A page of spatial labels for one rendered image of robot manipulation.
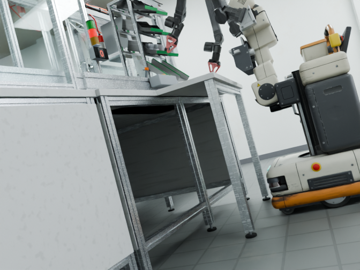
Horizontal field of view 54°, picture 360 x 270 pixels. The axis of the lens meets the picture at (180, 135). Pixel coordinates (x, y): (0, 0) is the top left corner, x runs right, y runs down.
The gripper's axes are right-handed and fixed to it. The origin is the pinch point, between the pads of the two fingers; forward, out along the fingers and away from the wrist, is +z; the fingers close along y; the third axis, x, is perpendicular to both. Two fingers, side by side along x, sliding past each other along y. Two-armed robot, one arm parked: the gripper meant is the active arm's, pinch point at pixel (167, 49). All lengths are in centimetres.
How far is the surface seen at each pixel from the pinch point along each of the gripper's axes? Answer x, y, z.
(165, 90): 18, 47, 33
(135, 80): 1, 45, 34
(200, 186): 58, 18, 71
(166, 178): 33, -81, 83
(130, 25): -34.3, -14.2, -7.6
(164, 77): 11.5, 31.0, 23.4
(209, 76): 35, 55, 18
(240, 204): 78, 49, 69
